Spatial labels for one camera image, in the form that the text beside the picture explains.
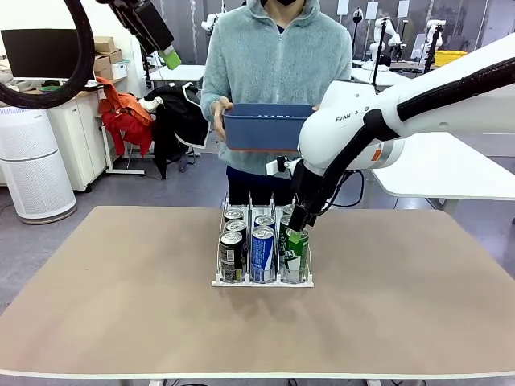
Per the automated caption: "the white background table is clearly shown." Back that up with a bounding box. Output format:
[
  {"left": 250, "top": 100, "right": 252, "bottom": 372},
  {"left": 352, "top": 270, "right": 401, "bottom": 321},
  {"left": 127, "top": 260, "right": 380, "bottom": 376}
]
[
  {"left": 148, "top": 63, "right": 207, "bottom": 101},
  {"left": 351, "top": 67, "right": 415, "bottom": 88}
]

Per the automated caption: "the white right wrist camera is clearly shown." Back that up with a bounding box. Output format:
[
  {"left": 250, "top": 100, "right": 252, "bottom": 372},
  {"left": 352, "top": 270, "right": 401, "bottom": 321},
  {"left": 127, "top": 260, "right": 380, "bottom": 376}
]
[{"left": 265, "top": 156, "right": 303, "bottom": 177}]

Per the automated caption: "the person's right forearm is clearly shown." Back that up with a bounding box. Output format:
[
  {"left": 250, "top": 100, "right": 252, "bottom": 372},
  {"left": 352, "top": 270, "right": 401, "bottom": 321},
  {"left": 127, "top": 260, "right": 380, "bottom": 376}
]
[{"left": 200, "top": 86, "right": 226, "bottom": 121}]

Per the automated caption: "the person's right hand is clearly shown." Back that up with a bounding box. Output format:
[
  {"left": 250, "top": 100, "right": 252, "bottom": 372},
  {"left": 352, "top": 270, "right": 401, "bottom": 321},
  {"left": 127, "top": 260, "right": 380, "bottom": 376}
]
[{"left": 212, "top": 97, "right": 234, "bottom": 142}]

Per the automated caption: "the black jacket white trim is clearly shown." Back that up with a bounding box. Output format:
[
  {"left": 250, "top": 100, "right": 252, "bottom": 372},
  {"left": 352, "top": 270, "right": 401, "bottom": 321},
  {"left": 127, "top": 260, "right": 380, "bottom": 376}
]
[{"left": 144, "top": 82, "right": 211, "bottom": 181}]

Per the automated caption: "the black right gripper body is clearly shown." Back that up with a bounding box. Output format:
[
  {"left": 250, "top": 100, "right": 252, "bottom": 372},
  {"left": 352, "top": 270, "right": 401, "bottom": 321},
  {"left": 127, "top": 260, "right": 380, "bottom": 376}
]
[{"left": 290, "top": 162, "right": 323, "bottom": 210}]

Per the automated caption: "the white wire can dispenser rack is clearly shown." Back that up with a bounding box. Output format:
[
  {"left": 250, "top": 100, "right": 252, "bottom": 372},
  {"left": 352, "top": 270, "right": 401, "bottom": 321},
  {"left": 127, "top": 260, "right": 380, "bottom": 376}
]
[{"left": 211, "top": 191, "right": 315, "bottom": 290}]

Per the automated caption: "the black studio light stand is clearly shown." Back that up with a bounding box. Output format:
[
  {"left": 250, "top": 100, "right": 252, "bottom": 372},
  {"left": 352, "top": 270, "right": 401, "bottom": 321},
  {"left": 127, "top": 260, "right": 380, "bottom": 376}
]
[{"left": 350, "top": 7, "right": 365, "bottom": 61}]

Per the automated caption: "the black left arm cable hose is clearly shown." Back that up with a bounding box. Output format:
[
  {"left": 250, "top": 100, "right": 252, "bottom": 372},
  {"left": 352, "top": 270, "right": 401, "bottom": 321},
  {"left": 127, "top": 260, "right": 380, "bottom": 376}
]
[{"left": 0, "top": 0, "right": 97, "bottom": 110}]

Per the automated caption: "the large white table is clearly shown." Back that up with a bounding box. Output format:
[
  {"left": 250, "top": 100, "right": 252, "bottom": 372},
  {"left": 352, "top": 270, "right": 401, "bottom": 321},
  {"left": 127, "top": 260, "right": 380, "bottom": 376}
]
[{"left": 368, "top": 132, "right": 515, "bottom": 214}]

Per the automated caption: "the blue plastic basket orange trim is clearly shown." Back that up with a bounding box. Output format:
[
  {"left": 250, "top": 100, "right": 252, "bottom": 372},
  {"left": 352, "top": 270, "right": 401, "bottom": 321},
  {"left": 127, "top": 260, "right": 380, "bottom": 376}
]
[{"left": 221, "top": 103, "right": 319, "bottom": 153}]

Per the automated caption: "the white cylindrical air purifier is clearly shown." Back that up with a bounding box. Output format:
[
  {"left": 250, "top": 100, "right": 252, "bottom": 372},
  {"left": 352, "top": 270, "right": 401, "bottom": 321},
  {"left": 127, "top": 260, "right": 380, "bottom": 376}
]
[{"left": 0, "top": 105, "right": 77, "bottom": 225}]

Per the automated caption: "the black computer monitor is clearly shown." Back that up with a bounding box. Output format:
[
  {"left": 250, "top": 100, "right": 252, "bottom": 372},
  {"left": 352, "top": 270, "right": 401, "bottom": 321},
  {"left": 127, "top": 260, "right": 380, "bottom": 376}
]
[{"left": 0, "top": 28, "right": 97, "bottom": 81}]

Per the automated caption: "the black tripod stand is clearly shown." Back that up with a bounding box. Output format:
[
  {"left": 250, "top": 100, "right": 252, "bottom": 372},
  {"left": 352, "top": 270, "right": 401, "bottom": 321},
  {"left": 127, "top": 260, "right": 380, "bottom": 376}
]
[{"left": 422, "top": 31, "right": 439, "bottom": 76}]

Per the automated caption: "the yellow plastic crate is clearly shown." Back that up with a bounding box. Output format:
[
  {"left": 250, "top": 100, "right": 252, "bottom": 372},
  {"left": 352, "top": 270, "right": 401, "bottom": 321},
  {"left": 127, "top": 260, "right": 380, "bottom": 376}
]
[{"left": 435, "top": 50, "right": 468, "bottom": 66}]

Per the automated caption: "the orange jacket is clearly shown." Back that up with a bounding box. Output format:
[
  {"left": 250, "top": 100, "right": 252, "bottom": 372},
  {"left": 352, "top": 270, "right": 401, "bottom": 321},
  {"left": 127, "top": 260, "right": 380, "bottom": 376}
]
[{"left": 95, "top": 76, "right": 156, "bottom": 158}]

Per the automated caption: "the white metal chair frame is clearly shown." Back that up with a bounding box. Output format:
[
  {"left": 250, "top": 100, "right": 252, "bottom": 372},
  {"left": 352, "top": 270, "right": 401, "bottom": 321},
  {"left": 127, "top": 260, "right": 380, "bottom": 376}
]
[{"left": 96, "top": 114, "right": 146, "bottom": 177}]

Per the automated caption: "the person in mint fleece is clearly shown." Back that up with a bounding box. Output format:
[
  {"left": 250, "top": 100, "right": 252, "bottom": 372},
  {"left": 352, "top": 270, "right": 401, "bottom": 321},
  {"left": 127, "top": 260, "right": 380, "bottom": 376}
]
[{"left": 200, "top": 0, "right": 353, "bottom": 208}]

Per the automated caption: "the white desk cabinet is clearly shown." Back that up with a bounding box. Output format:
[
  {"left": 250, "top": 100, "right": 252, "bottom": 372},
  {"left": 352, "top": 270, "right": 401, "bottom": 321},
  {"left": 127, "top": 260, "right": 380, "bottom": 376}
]
[{"left": 42, "top": 86, "right": 109, "bottom": 192}]

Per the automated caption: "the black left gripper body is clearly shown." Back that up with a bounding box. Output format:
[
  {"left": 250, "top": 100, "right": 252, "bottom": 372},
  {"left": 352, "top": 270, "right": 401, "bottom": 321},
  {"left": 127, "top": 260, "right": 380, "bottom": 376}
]
[{"left": 120, "top": 0, "right": 176, "bottom": 55}]

